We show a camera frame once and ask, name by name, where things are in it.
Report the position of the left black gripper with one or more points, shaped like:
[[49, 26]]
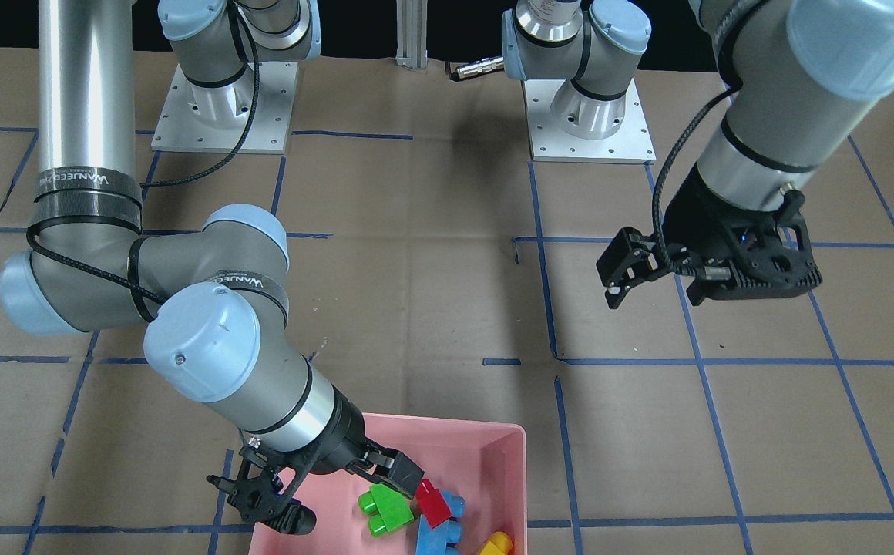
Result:
[[699, 225]]

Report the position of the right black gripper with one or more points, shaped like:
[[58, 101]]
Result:
[[347, 436]]

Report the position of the green toy block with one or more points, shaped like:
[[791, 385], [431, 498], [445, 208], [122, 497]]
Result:
[[387, 510]]

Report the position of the red toy block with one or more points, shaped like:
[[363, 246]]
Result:
[[432, 504]]

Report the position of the blue toy block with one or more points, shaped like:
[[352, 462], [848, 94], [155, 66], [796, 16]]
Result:
[[445, 538]]

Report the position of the yellow toy block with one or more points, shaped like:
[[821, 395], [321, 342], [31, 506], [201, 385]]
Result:
[[498, 543]]

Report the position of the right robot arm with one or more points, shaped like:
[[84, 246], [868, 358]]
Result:
[[213, 301]]

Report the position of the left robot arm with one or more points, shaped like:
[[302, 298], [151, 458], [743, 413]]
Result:
[[799, 76]]

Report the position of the pink plastic box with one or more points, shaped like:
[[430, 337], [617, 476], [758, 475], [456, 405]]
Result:
[[483, 462]]

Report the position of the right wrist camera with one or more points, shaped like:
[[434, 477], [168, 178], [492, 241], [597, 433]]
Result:
[[263, 491]]

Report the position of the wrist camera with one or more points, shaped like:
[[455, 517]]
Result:
[[751, 255], [263, 491]]

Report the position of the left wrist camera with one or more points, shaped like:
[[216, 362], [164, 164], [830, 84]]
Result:
[[751, 255]]

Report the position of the aluminium frame post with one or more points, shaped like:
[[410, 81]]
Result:
[[411, 34]]

